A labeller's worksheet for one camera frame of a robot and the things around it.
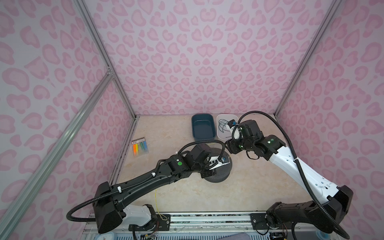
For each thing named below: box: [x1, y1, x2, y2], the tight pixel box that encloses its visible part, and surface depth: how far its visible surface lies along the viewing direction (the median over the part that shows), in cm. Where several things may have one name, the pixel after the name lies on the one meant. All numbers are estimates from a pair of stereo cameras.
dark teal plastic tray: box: [191, 113, 217, 141], surface depth 113 cm
